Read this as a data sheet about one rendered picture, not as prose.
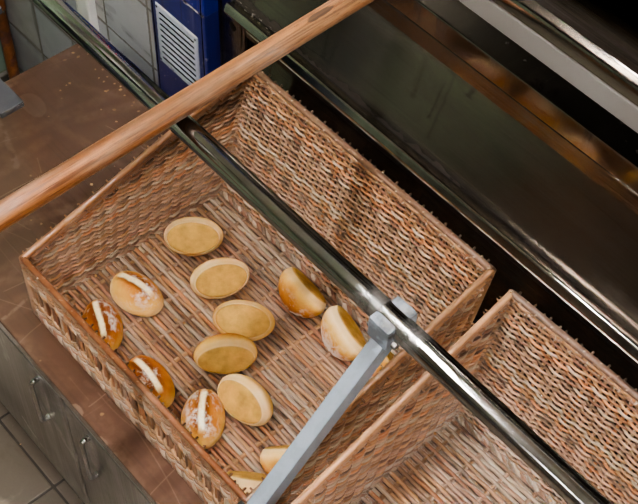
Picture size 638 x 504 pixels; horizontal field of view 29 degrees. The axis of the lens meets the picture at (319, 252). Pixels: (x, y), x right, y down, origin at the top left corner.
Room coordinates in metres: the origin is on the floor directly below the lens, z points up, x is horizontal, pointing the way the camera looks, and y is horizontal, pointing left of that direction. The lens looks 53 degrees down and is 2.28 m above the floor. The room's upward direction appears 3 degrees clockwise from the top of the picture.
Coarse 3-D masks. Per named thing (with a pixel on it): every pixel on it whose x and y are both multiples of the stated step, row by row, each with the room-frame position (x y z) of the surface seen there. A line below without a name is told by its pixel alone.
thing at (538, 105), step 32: (416, 0) 1.25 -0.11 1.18; (448, 0) 1.25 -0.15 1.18; (448, 32) 1.20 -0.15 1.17; (480, 32) 1.19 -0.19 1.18; (480, 64) 1.16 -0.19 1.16; (512, 64) 1.14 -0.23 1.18; (544, 64) 1.14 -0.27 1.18; (512, 96) 1.12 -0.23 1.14; (544, 96) 1.08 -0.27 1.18; (576, 96) 1.09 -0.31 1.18; (576, 128) 1.04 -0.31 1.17; (608, 128) 1.04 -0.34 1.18; (608, 160) 1.00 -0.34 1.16
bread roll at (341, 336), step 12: (336, 312) 1.11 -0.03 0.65; (324, 324) 1.09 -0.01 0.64; (336, 324) 1.08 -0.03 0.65; (348, 324) 1.09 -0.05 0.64; (324, 336) 1.07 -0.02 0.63; (336, 336) 1.06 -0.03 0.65; (348, 336) 1.06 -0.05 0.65; (360, 336) 1.08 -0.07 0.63; (336, 348) 1.05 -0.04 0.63; (348, 348) 1.05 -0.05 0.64; (360, 348) 1.05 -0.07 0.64; (348, 360) 1.04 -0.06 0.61
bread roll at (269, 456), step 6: (264, 450) 0.86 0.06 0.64; (270, 450) 0.86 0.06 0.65; (276, 450) 0.86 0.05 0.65; (282, 450) 0.86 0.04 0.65; (264, 456) 0.85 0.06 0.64; (270, 456) 0.85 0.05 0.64; (276, 456) 0.85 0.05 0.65; (264, 462) 0.84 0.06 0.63; (270, 462) 0.84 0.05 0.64; (276, 462) 0.84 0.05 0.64; (264, 468) 0.84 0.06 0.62; (270, 468) 0.84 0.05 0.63
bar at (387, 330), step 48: (48, 0) 1.21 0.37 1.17; (96, 48) 1.13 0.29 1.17; (144, 96) 1.06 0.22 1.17; (192, 144) 0.99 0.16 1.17; (240, 192) 0.92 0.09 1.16; (288, 240) 0.86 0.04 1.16; (384, 336) 0.73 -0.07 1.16; (336, 384) 0.71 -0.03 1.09; (480, 384) 0.67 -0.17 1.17; (528, 432) 0.62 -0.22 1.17; (288, 480) 0.64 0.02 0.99; (576, 480) 0.56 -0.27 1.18
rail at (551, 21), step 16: (496, 0) 0.98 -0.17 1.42; (512, 0) 0.97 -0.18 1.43; (528, 0) 0.97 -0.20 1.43; (528, 16) 0.95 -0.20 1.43; (544, 16) 0.94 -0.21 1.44; (544, 32) 0.93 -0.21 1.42; (560, 32) 0.92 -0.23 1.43; (576, 32) 0.92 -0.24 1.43; (560, 48) 0.91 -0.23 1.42; (576, 48) 0.90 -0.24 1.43; (592, 48) 0.90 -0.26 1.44; (592, 64) 0.89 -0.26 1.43; (608, 64) 0.88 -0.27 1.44; (608, 80) 0.87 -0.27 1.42; (624, 80) 0.86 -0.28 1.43; (624, 96) 0.85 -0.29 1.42
